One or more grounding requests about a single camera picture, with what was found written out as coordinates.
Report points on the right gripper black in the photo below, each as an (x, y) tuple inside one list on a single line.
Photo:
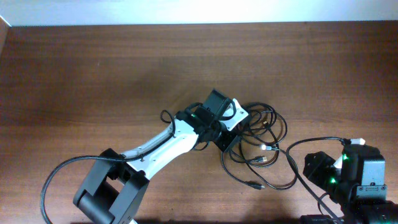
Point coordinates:
[(314, 163)]

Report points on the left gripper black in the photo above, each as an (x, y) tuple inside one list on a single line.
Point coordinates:
[(227, 143)]

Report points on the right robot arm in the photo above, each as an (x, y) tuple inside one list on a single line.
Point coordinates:
[(357, 186)]

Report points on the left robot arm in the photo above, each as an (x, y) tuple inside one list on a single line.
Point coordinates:
[(115, 186)]

